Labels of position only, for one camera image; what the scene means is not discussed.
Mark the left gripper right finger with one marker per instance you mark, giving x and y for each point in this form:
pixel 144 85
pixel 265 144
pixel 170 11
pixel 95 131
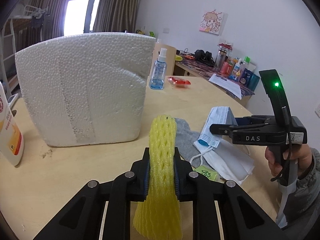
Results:
pixel 190 186

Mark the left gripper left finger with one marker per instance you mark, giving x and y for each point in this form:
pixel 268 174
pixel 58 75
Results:
pixel 132 186

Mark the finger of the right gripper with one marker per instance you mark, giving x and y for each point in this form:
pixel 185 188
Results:
pixel 229 130
pixel 254 120

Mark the white face mask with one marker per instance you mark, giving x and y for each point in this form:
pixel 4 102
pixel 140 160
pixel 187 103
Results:
pixel 227 160

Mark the yellow foam fruit net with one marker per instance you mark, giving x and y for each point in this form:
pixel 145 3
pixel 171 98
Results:
pixel 159 217

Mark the grey sock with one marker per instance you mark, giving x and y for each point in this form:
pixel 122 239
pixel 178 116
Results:
pixel 185 138

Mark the green wrapper packet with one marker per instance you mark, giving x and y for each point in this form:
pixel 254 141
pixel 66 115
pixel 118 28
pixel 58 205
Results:
pixel 207 172

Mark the white paper sheet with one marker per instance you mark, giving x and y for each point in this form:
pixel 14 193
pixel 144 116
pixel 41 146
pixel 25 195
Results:
pixel 226 84

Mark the red snack packet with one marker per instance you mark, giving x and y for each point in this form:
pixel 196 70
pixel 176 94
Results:
pixel 179 82

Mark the black headphones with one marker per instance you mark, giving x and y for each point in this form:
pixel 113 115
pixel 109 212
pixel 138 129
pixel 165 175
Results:
pixel 204 57

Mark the clear thermos bottle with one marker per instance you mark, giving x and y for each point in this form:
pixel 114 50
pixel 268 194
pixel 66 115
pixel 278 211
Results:
pixel 224 51

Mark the blue spray bottle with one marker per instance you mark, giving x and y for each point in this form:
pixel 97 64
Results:
pixel 158 71

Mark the white styrofoam box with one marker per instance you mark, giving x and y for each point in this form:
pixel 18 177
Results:
pixel 86 89

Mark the white lotion pump bottle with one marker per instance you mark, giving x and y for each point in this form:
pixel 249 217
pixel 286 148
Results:
pixel 11 138

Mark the white remote control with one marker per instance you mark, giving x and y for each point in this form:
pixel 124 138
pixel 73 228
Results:
pixel 12 100

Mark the brown curtain right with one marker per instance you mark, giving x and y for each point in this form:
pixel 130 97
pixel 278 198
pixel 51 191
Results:
pixel 116 16

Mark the brown curtain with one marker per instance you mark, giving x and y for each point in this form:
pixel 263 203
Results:
pixel 50 25
pixel 116 16

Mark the metal bunk bed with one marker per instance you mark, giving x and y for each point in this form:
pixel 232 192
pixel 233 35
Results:
pixel 32 17

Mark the brown curtain left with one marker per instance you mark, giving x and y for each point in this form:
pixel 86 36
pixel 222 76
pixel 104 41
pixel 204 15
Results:
pixel 50 25

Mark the anime wall picture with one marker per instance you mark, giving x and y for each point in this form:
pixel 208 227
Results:
pixel 212 22

